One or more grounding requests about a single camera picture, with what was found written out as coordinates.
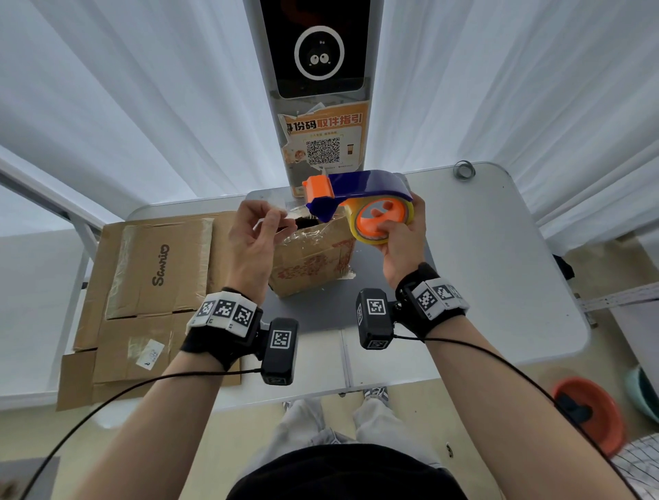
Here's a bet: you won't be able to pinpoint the person's left hand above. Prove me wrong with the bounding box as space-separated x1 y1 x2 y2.
225 198 299 308

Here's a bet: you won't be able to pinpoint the person's right hand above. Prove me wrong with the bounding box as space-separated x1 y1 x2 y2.
374 193 428 291

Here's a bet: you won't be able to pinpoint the large cardboard box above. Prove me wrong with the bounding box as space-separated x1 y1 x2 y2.
55 211 243 411

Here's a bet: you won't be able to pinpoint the red print cardboard box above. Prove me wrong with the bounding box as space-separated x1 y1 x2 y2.
267 205 357 299

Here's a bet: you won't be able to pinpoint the blue orange tape dispenser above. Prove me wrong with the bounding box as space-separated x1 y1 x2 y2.
301 168 415 243
253 198 415 246

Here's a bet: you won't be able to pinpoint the person's right forearm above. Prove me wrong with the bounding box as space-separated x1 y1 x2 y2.
426 314 639 500

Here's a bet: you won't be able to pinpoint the person's left forearm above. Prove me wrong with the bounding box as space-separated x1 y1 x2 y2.
71 350 227 500

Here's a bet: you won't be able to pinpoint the grey scanner kiosk with poster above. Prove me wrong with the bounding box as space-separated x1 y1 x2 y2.
277 100 371 198

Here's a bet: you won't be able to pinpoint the grey trousers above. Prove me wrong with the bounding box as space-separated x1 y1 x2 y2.
242 396 449 480

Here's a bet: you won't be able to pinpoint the grey scanning mat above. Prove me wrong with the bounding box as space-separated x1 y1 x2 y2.
242 0 439 333

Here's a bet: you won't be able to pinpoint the white perforated metal bar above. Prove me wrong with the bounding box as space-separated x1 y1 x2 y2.
574 284 659 329

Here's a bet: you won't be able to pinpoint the black object in basin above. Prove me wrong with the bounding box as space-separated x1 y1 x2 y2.
555 392 594 426

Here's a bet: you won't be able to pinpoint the black shirt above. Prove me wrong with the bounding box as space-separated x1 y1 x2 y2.
226 444 467 500

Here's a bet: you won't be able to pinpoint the orange plastic basin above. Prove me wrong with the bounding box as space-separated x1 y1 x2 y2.
551 376 627 458

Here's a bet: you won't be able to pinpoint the teal plastic bucket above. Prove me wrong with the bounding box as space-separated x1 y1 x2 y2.
624 364 659 424

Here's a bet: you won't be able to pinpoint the grey printed floor mat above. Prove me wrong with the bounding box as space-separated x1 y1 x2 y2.
0 455 60 500

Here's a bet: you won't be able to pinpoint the white checked cloth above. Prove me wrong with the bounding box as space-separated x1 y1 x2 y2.
610 432 659 500

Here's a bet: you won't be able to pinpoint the black tracker cable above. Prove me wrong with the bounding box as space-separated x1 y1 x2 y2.
393 335 642 500
18 367 264 500

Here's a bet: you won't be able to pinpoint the white metal frame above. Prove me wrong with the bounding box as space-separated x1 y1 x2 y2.
0 157 106 392

